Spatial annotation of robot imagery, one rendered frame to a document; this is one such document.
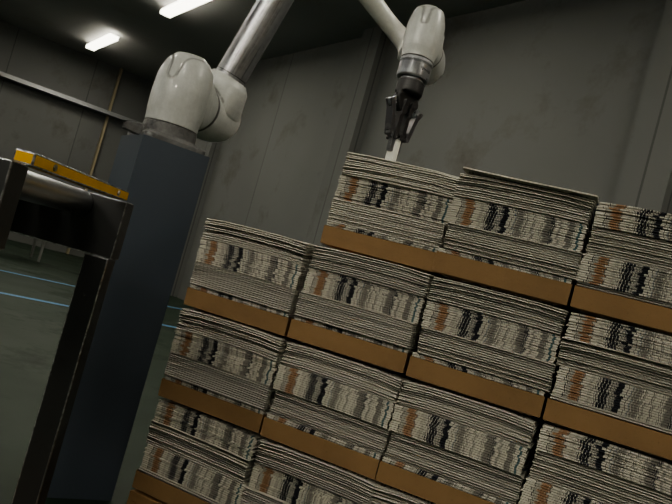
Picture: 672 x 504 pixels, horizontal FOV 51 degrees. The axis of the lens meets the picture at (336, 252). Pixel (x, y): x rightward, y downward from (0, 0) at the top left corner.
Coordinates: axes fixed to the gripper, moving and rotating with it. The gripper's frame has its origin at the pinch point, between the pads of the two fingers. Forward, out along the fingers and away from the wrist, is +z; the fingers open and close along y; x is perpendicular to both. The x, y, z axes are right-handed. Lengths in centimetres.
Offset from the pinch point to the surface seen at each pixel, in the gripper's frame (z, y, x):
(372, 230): 24.7, -15.7, -17.1
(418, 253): 27.7, -10.5, -28.0
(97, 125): -152, 287, 987
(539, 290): 30, -2, -55
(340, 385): 60, -18, -22
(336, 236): 28.0, -19.8, -10.1
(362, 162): 9.7, -19.7, -11.9
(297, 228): -30, 296, 418
